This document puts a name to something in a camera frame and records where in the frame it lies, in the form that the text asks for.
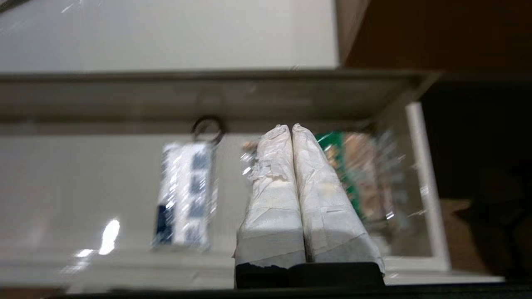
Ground brown wooden side cabinet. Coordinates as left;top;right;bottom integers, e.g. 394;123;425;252
344;0;532;72

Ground floral tissue pack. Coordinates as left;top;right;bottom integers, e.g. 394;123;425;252
152;141;217;252

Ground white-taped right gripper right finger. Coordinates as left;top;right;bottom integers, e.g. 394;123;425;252
292;123;385;272

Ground black tape roll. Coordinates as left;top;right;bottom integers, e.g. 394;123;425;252
191;116;227;147

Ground green snack bag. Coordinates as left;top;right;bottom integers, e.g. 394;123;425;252
241;129;417;234

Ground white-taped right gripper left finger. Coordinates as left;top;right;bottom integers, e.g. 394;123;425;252
235;125;306;269

